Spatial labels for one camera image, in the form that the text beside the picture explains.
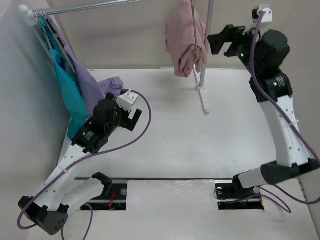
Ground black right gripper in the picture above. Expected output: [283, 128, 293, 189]
[208, 22, 265, 76]

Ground pink trousers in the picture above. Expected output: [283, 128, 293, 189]
[165, 0, 208, 78]

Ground grey clothes hanger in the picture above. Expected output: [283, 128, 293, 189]
[190, 0, 199, 61]

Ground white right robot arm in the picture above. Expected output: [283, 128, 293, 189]
[207, 25, 320, 198]

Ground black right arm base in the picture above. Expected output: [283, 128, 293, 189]
[213, 181, 264, 211]

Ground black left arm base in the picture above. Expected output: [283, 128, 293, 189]
[87, 179, 128, 211]

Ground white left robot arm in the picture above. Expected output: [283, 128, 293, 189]
[17, 89, 142, 236]

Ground grey hanger with purple garment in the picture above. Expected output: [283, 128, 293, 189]
[45, 17, 76, 74]

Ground grey hanger with teal garment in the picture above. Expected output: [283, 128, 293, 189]
[38, 16, 59, 51]

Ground grey vertical rack pole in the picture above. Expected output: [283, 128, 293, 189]
[197, 0, 215, 90]

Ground purple hanging garment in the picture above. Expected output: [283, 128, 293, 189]
[47, 16, 124, 116]

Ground teal hanging garment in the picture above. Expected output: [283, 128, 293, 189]
[37, 17, 88, 140]

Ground white rack corner joint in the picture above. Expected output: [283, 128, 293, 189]
[18, 4, 37, 27]

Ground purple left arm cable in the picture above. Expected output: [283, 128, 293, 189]
[16, 89, 152, 240]

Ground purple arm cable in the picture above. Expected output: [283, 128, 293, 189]
[248, 9, 320, 214]
[16, 89, 152, 240]

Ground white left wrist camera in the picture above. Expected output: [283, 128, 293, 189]
[116, 90, 139, 113]

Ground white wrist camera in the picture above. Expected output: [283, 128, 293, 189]
[116, 90, 139, 113]
[243, 4, 273, 35]

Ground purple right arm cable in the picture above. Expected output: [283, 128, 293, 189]
[248, 9, 320, 214]

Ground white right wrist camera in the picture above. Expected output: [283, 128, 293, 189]
[243, 4, 273, 35]

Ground silver horizontal rack rail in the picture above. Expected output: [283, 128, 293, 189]
[31, 0, 180, 17]

